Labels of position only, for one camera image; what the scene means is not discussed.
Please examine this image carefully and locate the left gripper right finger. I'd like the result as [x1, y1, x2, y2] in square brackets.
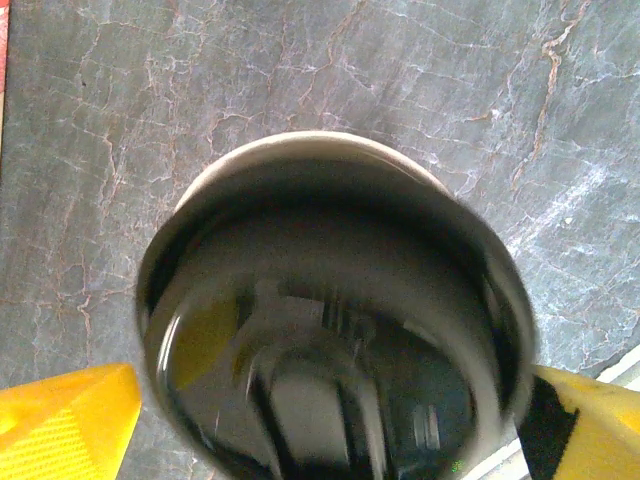
[516, 364, 640, 480]

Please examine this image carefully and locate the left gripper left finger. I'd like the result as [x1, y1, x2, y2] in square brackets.
[0, 362, 144, 480]

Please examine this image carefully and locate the black plastic cup lid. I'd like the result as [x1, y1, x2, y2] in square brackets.
[134, 149, 539, 480]

